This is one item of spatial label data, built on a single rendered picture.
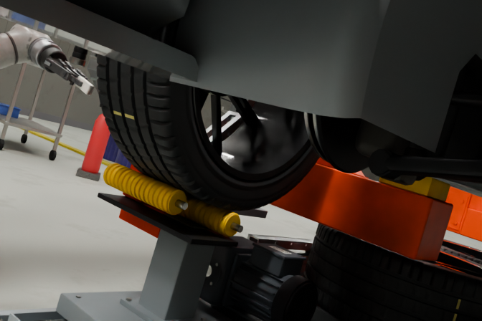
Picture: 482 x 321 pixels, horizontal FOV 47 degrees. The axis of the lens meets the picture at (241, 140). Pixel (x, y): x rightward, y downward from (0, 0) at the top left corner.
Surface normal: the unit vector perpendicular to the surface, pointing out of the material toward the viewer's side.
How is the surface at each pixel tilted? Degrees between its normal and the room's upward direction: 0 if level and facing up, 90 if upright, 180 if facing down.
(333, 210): 90
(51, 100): 90
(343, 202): 90
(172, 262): 90
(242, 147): 38
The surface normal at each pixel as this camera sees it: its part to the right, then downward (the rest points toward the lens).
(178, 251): -0.62, -0.18
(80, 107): 0.74, 0.22
